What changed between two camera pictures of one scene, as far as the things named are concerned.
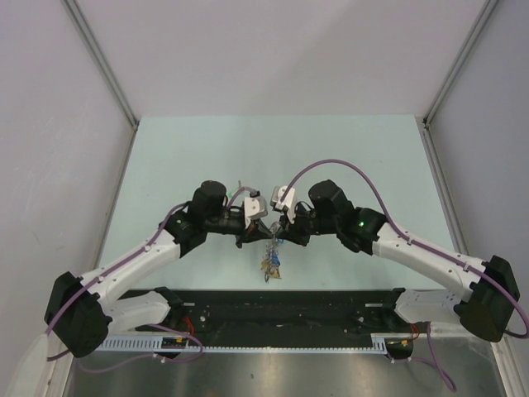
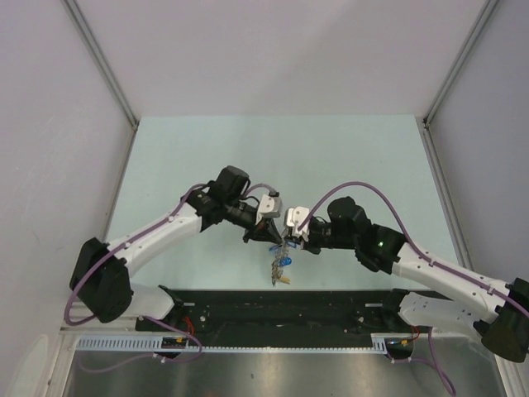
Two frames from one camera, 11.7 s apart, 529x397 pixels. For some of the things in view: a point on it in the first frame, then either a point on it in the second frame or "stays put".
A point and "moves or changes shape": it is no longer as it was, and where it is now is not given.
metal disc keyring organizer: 271,263 moves or changes shape
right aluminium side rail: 445,189 stays put
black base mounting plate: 281,318 stays put
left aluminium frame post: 97,50 stays put
